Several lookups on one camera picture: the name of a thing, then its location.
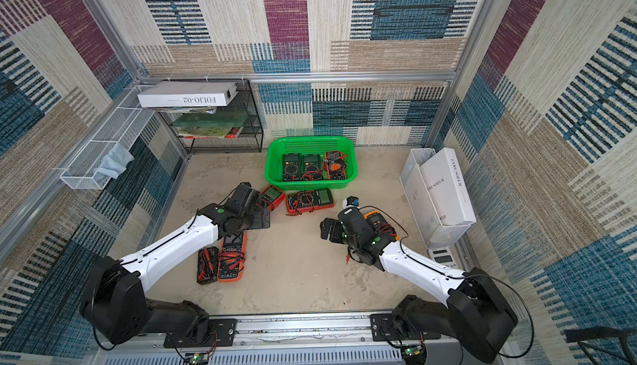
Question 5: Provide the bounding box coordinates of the green DT9205A multimeter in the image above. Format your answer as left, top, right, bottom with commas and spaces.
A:
282, 153, 302, 182

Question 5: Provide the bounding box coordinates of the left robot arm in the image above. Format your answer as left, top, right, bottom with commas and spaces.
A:
79, 183, 262, 346

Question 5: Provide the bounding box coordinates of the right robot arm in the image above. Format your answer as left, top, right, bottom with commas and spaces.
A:
320, 207, 519, 363

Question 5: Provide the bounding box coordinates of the yellow multimeter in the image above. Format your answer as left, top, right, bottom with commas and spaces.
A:
364, 210, 397, 240

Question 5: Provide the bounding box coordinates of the red ANENG multimeter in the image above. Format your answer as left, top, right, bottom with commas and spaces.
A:
285, 189, 334, 216

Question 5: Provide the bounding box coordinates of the orange Victor multimeter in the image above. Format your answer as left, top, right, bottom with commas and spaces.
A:
217, 232, 247, 283

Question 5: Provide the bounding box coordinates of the small black multimeter left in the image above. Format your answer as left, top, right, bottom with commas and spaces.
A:
197, 247, 219, 285

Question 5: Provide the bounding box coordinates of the green plastic basket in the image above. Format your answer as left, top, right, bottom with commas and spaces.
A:
264, 136, 358, 191

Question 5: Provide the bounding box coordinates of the white open file box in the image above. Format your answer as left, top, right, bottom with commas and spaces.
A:
400, 148, 474, 249

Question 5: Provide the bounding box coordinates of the white calculator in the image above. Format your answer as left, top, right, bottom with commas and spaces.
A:
428, 247, 462, 269

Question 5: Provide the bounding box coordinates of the green book on shelf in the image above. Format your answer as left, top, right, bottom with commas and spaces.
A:
172, 111, 250, 138

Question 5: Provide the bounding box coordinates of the white box upright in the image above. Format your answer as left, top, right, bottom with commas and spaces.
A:
420, 148, 476, 226

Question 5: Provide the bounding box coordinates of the white FOLIO box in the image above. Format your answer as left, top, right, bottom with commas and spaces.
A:
138, 82, 237, 108

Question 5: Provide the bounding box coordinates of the light blue cloth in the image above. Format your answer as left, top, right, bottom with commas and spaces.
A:
95, 143, 134, 183

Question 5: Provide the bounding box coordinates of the black wire shelf rack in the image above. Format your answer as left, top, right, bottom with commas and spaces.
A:
159, 79, 265, 154

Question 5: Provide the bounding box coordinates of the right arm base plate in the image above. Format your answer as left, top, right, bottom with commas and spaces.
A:
369, 313, 441, 345

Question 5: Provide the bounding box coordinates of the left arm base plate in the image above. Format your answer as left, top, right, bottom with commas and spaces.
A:
164, 318, 237, 348

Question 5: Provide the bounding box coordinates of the white wire wall basket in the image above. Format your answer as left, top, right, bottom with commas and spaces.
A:
60, 85, 154, 190

